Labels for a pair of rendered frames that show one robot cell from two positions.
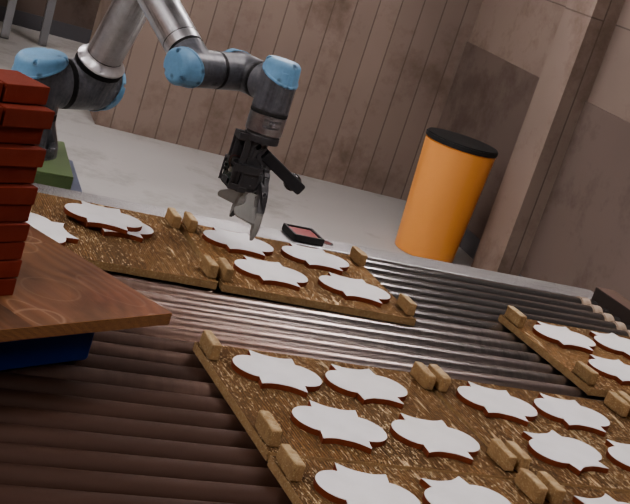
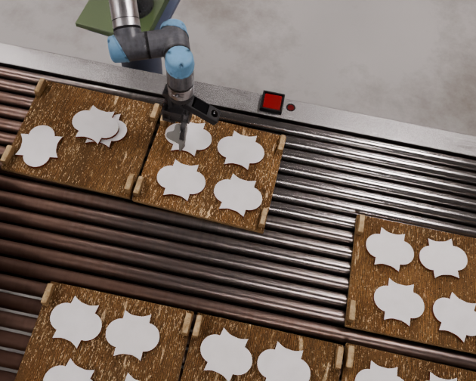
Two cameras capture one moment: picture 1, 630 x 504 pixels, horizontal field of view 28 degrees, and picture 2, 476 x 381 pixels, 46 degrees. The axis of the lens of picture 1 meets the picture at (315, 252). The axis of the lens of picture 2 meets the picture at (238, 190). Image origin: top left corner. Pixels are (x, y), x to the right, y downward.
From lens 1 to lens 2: 2.00 m
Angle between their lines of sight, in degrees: 53
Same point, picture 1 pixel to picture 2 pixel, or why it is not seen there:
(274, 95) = (171, 81)
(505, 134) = not seen: outside the picture
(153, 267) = (92, 184)
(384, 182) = not seen: outside the picture
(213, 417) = (8, 362)
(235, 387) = (36, 338)
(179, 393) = (6, 335)
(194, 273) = (119, 187)
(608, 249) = not seen: outside the picture
